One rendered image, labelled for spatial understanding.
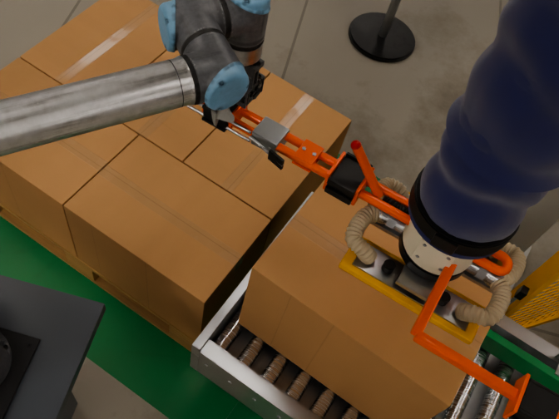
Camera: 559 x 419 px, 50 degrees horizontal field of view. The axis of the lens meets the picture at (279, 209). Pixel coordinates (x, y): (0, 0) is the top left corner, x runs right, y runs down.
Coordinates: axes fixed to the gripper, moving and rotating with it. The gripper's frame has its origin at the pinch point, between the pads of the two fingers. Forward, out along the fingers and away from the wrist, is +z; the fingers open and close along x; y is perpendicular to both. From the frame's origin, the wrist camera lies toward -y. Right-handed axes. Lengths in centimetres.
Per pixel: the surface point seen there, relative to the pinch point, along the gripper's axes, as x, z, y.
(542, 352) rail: 33, 65, 111
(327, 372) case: -18, 59, 55
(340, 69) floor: 159, 125, -23
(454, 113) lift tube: -2, -37, 47
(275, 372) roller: -23, 70, 43
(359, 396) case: -18, 60, 67
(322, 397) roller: -21, 70, 58
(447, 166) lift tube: -7, -29, 51
